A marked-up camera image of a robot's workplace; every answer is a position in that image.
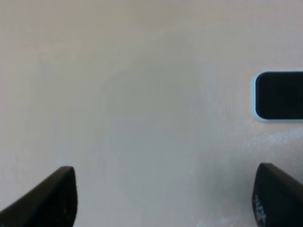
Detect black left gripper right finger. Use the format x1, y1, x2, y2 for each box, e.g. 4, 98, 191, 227
252, 163, 303, 227

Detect black white board eraser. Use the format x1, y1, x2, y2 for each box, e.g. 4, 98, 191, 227
250, 69, 303, 122

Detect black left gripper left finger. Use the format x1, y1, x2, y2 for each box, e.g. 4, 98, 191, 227
0, 166, 78, 227

